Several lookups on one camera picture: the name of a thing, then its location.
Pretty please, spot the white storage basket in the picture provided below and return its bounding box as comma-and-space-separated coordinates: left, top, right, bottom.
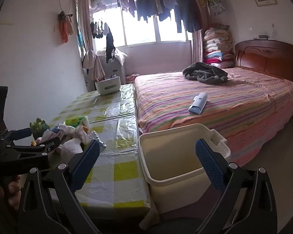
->
95, 76, 121, 95

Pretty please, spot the silver blister pack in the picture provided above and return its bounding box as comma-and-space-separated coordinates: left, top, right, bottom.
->
89, 130, 107, 152

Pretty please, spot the orange cloth on hook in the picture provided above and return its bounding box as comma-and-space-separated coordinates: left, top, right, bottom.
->
58, 11, 74, 43

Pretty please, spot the black hanging garment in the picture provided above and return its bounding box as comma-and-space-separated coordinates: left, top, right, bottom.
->
106, 27, 116, 63

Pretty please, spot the white air cooler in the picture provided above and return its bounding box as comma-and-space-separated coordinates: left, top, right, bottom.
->
97, 48, 127, 85

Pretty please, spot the right pink curtain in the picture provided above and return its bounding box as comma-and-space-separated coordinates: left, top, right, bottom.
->
192, 30, 204, 63

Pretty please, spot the checkered plastic tablecloth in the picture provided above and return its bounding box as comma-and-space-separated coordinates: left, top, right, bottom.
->
50, 84, 159, 229

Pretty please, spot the dark grey blanket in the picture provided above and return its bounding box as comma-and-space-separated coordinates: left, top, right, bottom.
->
182, 62, 228, 85

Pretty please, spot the green tissue pack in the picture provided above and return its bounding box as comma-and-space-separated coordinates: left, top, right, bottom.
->
65, 116, 89, 128

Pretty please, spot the pink curtain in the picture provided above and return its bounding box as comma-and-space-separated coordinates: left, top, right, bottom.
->
77, 0, 94, 52
192, 30, 204, 63

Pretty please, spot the bed with striped sheet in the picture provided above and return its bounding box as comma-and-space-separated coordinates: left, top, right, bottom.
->
135, 68, 293, 166

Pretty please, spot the hanging dark clothes row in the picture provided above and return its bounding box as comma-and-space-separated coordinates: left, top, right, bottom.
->
117, 0, 227, 34

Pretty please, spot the person left hand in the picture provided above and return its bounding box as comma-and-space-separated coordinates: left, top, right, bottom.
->
2, 175, 21, 211

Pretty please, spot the beige hanging bag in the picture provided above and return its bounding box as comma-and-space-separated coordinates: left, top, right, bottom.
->
82, 50, 106, 81

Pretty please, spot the wooden headboard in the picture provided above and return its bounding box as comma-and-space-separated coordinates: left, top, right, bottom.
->
235, 40, 293, 82

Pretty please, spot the light blue folded case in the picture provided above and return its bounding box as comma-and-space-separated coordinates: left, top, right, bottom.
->
188, 92, 208, 115

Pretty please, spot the white plastic bag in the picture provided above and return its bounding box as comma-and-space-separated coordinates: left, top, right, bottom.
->
56, 124, 92, 163

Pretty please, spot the left pink curtain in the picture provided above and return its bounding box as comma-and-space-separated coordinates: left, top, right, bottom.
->
77, 0, 94, 52

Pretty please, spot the stack of folded quilts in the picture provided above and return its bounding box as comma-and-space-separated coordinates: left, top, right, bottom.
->
203, 23, 235, 69

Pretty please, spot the white red medicine box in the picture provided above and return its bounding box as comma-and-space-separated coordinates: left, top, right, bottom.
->
40, 126, 64, 143

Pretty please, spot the green broccoli plush toy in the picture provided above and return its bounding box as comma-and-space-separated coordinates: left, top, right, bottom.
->
29, 118, 50, 139

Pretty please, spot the cream plastic trash bin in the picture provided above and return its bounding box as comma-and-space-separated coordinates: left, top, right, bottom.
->
138, 124, 231, 213

